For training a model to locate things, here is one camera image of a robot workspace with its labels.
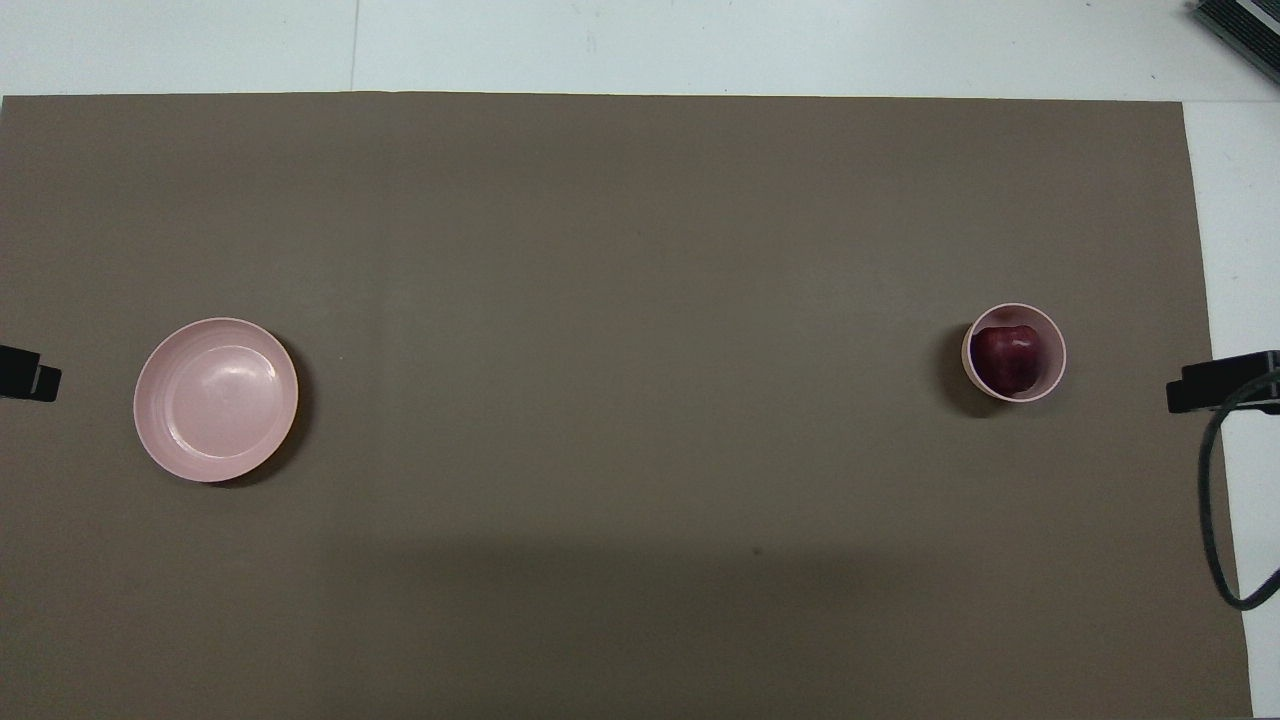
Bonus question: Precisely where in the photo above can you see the dark grey ribbed device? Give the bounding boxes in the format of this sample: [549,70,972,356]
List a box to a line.
[1192,0,1280,86]

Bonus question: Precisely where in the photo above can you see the dark red apple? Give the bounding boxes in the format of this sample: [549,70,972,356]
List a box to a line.
[971,324,1041,397]

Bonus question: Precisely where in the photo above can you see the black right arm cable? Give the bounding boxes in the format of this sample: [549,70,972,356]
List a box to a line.
[1198,385,1280,611]

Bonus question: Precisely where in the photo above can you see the pink bowl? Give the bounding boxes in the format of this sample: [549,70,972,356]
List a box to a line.
[961,302,1069,403]

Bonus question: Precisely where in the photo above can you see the pink plate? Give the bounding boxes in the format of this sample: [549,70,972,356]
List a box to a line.
[133,317,300,484]

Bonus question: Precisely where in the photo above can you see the brown table mat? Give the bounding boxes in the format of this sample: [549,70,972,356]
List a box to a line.
[0,92,1253,720]

